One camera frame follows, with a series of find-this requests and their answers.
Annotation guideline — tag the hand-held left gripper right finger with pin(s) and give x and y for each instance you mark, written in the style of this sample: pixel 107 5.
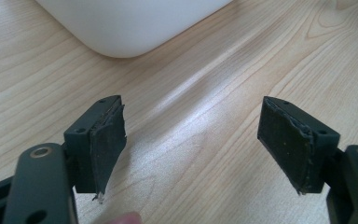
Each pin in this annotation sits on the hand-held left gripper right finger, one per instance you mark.
pixel 292 146

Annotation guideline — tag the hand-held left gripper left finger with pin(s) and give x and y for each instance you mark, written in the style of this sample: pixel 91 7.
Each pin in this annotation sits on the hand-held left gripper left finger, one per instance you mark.
pixel 96 146

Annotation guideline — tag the white plastic container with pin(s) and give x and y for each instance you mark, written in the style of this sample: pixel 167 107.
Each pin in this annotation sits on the white plastic container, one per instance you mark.
pixel 130 25

